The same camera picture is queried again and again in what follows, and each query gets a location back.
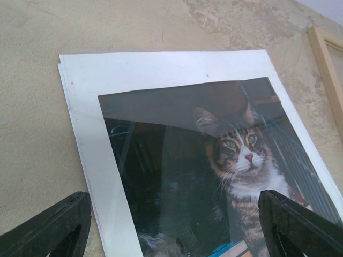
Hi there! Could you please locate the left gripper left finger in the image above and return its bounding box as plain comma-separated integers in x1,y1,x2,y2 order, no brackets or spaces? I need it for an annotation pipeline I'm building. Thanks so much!
1,191,92,256

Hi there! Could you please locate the cat and books photo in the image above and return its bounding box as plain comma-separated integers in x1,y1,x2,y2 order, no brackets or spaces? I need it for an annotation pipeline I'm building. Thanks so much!
98,78,342,256

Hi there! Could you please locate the white mat board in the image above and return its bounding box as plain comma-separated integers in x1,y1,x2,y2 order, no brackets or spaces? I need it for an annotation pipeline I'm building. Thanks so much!
58,50,342,256

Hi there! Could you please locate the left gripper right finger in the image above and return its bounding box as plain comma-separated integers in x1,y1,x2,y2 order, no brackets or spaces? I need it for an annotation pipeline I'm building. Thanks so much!
258,190,342,256

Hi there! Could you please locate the wooden photo frame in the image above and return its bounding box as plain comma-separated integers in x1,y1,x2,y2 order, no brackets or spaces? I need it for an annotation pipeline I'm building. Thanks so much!
307,26,342,136

